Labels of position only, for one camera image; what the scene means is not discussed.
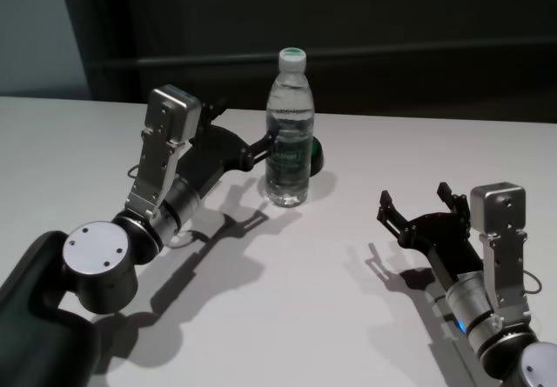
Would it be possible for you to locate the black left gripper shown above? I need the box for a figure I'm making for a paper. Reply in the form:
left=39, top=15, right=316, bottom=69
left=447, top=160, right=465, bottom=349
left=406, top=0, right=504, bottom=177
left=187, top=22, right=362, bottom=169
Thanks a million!
left=178, top=97, right=279, bottom=199

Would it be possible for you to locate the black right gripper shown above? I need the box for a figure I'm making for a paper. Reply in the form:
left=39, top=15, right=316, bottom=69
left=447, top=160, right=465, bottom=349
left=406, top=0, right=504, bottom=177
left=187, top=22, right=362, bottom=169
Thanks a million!
left=376, top=182, right=484, bottom=282

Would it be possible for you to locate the clear water bottle green label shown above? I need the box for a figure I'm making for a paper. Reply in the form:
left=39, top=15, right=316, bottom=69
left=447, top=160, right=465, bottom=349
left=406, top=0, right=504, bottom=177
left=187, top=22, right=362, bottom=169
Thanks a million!
left=265, top=46, right=315, bottom=208

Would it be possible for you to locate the green black push button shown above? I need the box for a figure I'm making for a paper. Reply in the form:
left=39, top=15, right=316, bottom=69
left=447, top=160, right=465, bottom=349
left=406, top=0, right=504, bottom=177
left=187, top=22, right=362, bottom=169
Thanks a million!
left=308, top=137, right=325, bottom=178

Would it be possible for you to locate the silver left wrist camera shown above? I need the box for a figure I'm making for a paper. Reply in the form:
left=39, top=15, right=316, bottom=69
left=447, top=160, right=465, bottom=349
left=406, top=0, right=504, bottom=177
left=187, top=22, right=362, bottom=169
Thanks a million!
left=124, top=84, right=204, bottom=219

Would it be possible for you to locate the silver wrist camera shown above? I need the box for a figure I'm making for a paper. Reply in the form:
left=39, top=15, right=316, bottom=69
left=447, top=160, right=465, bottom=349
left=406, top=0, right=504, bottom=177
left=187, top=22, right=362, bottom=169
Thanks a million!
left=469, top=182, right=533, bottom=317
left=124, top=84, right=204, bottom=219

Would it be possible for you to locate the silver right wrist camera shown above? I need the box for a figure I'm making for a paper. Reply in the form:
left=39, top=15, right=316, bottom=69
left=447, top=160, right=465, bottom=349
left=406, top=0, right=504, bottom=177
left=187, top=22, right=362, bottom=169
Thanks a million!
left=469, top=182, right=533, bottom=317

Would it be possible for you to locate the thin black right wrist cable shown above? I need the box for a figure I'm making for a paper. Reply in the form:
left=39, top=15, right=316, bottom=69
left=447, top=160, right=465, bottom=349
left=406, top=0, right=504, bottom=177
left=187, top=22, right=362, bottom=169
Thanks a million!
left=524, top=270, right=544, bottom=296

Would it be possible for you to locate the thin grey horizontal rail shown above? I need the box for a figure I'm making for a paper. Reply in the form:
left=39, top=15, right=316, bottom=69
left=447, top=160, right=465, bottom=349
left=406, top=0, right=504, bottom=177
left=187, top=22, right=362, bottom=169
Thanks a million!
left=102, top=53, right=557, bottom=69

